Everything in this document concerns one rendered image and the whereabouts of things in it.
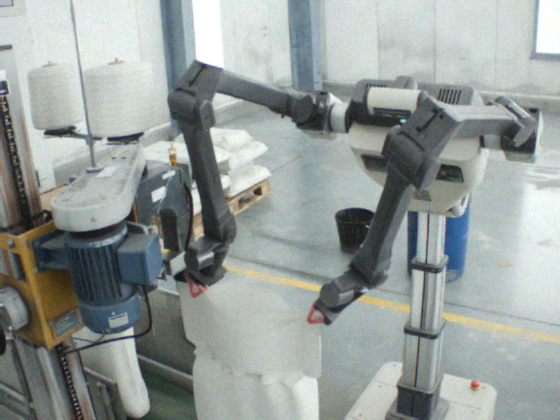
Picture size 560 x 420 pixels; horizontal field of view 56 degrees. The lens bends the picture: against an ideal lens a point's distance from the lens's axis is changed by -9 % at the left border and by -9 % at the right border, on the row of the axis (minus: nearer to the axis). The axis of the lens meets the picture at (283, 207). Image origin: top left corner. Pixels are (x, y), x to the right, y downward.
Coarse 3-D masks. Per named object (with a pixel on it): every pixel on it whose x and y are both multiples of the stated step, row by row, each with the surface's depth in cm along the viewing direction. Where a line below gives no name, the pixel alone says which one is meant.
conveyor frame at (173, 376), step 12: (144, 360) 230; (156, 372) 228; (168, 372) 224; (180, 372) 221; (0, 384) 215; (180, 384) 222; (192, 384) 218; (0, 396) 221; (12, 396) 212; (12, 408) 218; (24, 408) 211
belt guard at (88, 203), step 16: (112, 160) 148; (128, 160) 147; (144, 160) 160; (80, 176) 136; (112, 176) 135; (128, 176) 134; (64, 192) 126; (80, 192) 125; (96, 192) 124; (112, 192) 123; (128, 192) 126; (64, 208) 116; (80, 208) 115; (96, 208) 116; (112, 208) 118; (128, 208) 125; (64, 224) 117; (80, 224) 116; (96, 224) 117; (112, 224) 119
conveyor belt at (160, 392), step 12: (144, 372) 228; (156, 384) 220; (168, 384) 220; (156, 396) 213; (168, 396) 213; (180, 396) 213; (192, 396) 213; (156, 408) 206; (168, 408) 206; (180, 408) 206; (192, 408) 206
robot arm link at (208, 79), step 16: (192, 64) 124; (208, 64) 123; (192, 80) 123; (208, 80) 121; (224, 80) 126; (240, 80) 131; (256, 80) 138; (176, 96) 123; (192, 96) 121; (208, 96) 123; (240, 96) 134; (256, 96) 139; (272, 96) 144; (288, 96) 148; (304, 96) 150; (192, 112) 121; (304, 112) 153
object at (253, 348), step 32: (224, 288) 163; (256, 288) 163; (192, 320) 168; (224, 320) 150; (256, 320) 147; (288, 320) 148; (224, 352) 155; (256, 352) 151; (288, 352) 152; (224, 384) 161; (256, 384) 155; (288, 384) 152; (224, 416) 166; (256, 416) 158; (288, 416) 154
